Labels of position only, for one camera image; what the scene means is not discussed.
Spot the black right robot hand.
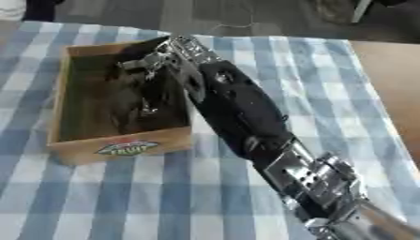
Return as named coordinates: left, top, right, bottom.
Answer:
left=105, top=37, right=192, bottom=136

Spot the tan cardboard box green inside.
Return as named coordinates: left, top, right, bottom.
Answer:
left=44, top=37, right=197, bottom=167

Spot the white furniture leg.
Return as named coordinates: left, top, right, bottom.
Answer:
left=351, top=0, right=376, bottom=23

